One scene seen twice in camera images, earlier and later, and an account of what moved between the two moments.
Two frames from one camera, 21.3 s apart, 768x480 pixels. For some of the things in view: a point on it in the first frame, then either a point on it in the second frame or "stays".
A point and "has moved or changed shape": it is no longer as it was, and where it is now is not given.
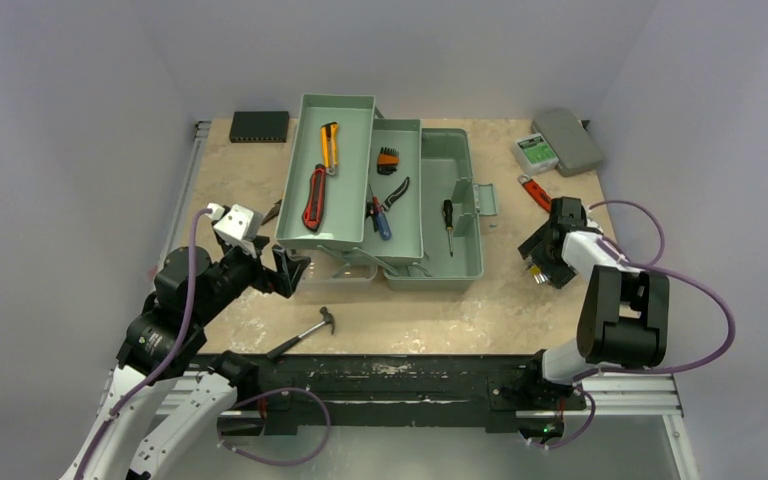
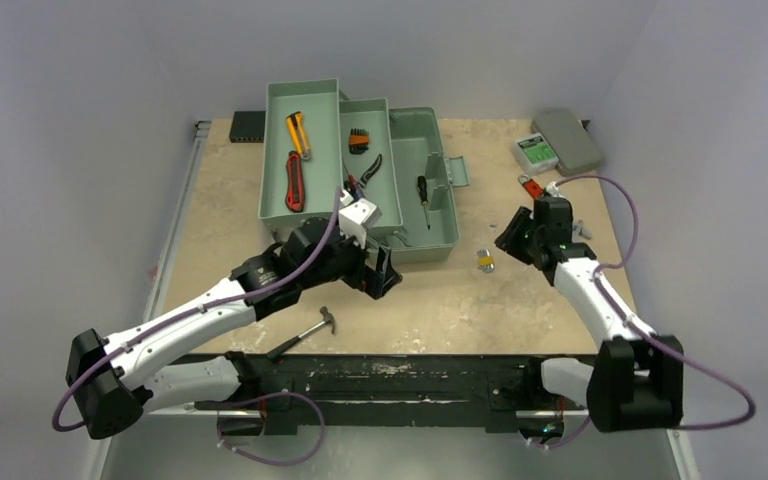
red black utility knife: x=314 y=208 → x=294 y=196
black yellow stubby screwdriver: x=448 y=218 → x=423 y=192
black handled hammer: x=325 y=317 stays
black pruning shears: x=387 y=205 → x=364 y=179
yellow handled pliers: x=330 y=146 → x=298 y=131
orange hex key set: x=387 y=161 → x=358 y=141
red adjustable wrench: x=535 y=191 stays
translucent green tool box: x=365 y=195 has moved or changed shape
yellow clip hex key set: x=539 y=276 → x=485 y=260
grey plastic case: x=571 y=144 stays
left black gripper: x=288 y=266 → x=374 y=282
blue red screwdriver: x=382 y=220 → x=356 y=191
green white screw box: x=534 y=154 stays
